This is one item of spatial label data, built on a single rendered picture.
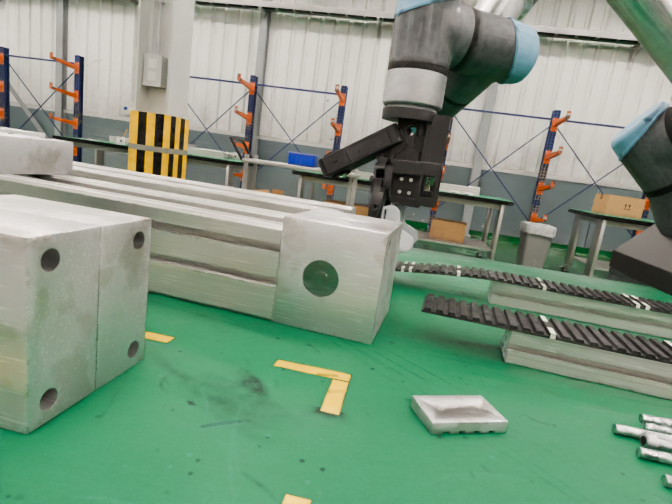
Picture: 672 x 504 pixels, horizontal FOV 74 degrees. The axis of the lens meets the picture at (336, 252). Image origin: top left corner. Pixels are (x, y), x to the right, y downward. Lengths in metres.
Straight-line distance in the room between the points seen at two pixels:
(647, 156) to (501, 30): 0.50
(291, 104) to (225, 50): 1.57
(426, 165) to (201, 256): 0.29
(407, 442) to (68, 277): 0.19
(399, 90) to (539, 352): 0.33
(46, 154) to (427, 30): 0.46
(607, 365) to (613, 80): 8.40
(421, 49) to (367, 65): 7.77
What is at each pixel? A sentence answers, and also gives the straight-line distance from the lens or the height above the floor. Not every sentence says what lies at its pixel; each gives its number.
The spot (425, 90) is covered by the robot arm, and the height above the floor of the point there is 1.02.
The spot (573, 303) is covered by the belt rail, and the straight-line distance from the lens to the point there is 0.60.
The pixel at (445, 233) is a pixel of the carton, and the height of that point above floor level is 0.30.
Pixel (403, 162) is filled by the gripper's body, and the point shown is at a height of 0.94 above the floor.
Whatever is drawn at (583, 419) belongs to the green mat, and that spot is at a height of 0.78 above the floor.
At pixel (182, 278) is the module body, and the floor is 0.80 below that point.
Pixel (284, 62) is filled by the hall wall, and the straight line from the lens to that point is 8.65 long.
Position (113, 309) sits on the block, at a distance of 0.29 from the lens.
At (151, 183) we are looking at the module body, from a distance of 0.68.
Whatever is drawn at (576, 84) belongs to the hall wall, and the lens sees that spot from 8.59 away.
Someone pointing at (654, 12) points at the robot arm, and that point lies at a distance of 0.97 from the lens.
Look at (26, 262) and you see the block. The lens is 0.23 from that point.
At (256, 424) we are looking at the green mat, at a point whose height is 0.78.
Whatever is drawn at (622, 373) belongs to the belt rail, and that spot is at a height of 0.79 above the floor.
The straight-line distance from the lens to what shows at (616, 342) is 0.43.
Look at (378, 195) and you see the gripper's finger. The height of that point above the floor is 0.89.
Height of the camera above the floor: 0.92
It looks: 11 degrees down
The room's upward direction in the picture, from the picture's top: 8 degrees clockwise
